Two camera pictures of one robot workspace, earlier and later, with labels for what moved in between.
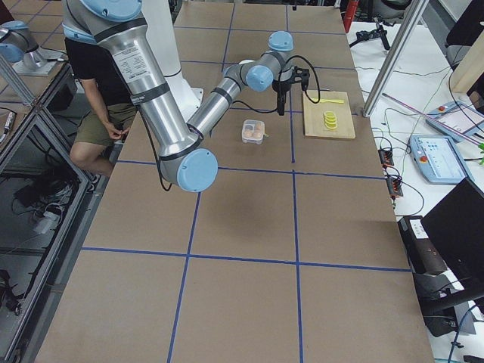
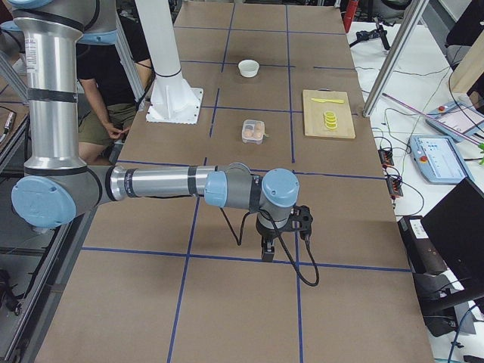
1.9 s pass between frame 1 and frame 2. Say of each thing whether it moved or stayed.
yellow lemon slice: stayed
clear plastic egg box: stayed
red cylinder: stayed
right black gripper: moved
